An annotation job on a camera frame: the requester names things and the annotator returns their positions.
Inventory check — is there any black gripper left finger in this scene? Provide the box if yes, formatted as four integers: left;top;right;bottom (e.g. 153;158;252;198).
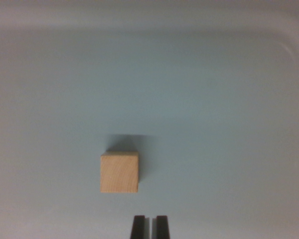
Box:
130;215;151;239

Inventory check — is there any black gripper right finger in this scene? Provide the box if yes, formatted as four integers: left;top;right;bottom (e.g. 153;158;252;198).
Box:
151;215;171;239

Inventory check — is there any light wooden cube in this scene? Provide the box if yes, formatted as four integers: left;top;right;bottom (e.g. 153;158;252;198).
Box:
100;150;140;194

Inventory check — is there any pale blue plastic bin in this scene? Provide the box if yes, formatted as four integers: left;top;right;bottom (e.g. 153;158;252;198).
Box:
0;0;299;239

